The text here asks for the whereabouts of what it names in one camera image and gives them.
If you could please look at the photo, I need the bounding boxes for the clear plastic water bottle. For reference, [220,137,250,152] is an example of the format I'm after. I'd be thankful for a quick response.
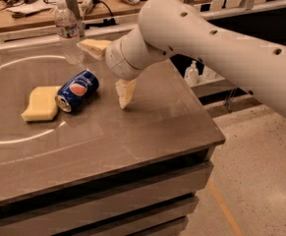
[53,0,85,65]

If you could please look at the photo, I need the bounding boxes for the right clear sanitizer bottle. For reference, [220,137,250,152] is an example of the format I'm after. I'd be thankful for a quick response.
[202,66,216,80]

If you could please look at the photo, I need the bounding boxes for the grey drawer cabinet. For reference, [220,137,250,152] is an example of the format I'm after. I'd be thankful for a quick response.
[0,151,213,236]

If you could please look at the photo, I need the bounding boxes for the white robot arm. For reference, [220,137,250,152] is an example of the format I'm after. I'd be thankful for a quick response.
[78,0,286,118]

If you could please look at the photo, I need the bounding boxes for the blue pepsi can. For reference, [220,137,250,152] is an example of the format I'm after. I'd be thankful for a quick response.
[55,70,99,113]

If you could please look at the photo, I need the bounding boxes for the white papers on bench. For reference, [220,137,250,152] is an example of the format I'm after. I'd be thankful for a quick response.
[8,0,53,14]

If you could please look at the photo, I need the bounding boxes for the grey metal post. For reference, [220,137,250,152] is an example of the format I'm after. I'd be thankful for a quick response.
[65,0,85,36]

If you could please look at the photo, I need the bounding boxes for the left clear sanitizer bottle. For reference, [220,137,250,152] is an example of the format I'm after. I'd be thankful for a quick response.
[184,60,199,87]

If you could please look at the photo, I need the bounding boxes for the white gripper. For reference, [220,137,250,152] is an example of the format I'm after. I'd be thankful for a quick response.
[77,38,141,109]

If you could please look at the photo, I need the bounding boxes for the yellow sponge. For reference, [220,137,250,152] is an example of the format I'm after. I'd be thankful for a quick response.
[22,86,60,122]

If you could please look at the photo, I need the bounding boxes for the clear sanitizer bottle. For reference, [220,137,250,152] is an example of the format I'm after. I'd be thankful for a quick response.
[202,66,216,80]
[184,60,199,87]

